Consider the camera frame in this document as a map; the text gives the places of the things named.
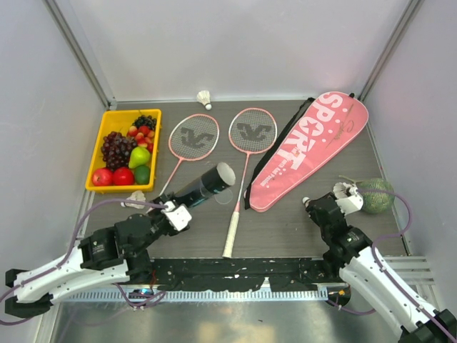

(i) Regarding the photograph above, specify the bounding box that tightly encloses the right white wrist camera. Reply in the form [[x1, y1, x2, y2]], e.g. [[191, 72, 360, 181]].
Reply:
[[333, 184, 363, 216]]

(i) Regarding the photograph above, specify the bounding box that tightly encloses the green netted melon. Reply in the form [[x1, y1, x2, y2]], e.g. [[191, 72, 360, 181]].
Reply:
[[339, 175, 395, 214]]

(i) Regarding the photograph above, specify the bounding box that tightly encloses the red apple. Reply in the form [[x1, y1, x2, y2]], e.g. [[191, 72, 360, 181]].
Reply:
[[91, 168, 114, 187], [112, 167, 135, 186]]

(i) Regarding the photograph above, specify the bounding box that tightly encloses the green lime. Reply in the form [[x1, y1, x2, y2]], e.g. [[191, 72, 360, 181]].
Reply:
[[134, 165, 151, 185]]

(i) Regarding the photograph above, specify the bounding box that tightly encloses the green pear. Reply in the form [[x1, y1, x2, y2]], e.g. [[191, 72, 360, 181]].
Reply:
[[129, 146, 151, 169]]

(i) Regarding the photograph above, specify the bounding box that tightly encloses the pink racket bag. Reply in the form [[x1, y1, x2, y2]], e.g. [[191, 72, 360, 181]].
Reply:
[[243, 91, 368, 212]]

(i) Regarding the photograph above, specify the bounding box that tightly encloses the left pink badminton racket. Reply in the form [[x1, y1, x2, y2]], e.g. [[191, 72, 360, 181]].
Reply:
[[159, 114, 220, 196]]

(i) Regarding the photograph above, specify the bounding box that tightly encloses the right pink badminton racket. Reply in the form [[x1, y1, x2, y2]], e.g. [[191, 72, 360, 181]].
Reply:
[[222, 107, 278, 259]]

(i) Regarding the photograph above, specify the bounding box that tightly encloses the pink badminton racket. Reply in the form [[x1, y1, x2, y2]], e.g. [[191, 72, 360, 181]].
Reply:
[[159, 114, 220, 196], [222, 107, 278, 259]]

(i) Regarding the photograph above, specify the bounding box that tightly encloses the purple grape bunch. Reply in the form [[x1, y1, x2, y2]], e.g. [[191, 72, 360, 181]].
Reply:
[[101, 131, 137, 172]]

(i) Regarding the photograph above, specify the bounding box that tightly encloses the clear tube lid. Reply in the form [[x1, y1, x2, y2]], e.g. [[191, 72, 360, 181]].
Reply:
[[214, 189, 233, 205]]

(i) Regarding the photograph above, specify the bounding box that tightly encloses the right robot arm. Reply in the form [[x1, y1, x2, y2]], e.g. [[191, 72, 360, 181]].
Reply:
[[302, 190, 456, 342]]

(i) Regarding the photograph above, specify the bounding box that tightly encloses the white shuttlecock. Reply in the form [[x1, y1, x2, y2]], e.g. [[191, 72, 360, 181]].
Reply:
[[121, 190, 146, 209], [301, 182, 354, 208], [196, 90, 212, 111]]

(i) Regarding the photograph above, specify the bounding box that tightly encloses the black shuttlecock tube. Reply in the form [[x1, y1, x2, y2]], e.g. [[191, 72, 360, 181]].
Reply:
[[171, 162, 236, 209]]

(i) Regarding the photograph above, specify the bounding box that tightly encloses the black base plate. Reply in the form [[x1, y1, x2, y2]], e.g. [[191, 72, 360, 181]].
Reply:
[[151, 258, 344, 292]]

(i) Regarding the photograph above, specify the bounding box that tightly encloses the black grape bunch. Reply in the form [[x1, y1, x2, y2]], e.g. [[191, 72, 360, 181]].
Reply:
[[133, 115, 157, 131]]

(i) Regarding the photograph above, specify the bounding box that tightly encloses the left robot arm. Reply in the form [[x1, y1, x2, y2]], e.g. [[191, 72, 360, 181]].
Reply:
[[1, 197, 192, 319]]

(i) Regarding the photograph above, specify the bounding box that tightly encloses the left red apple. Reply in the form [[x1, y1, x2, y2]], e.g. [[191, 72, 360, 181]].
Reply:
[[91, 168, 114, 187]]

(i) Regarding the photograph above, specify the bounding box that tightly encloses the yellow plastic bin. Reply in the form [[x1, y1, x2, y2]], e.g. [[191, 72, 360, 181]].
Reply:
[[86, 109, 161, 194]]

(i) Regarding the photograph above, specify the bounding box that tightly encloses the white cable duct strip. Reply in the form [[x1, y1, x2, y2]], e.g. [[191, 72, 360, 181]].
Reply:
[[64, 287, 328, 302]]

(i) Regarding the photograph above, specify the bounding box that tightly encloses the right red apple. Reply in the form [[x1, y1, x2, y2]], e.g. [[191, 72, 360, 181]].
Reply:
[[112, 167, 135, 186]]

